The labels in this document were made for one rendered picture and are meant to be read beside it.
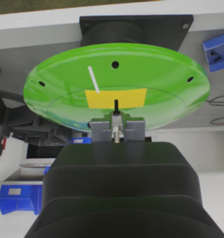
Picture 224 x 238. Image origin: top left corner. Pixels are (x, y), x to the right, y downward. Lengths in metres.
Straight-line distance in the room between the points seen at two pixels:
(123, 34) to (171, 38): 0.11
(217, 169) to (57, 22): 1.22
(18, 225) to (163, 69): 1.33
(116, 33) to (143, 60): 0.14
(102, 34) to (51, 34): 0.11
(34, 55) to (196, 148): 1.12
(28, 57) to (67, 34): 0.13
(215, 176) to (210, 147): 0.19
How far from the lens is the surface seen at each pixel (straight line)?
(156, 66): 0.20
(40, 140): 1.06
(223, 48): 0.47
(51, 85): 0.23
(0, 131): 0.61
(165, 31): 0.37
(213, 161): 1.33
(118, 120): 0.28
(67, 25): 0.36
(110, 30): 0.32
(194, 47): 0.44
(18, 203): 1.38
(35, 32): 0.39
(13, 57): 0.48
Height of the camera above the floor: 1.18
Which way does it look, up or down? 18 degrees down
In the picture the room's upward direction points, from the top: 179 degrees clockwise
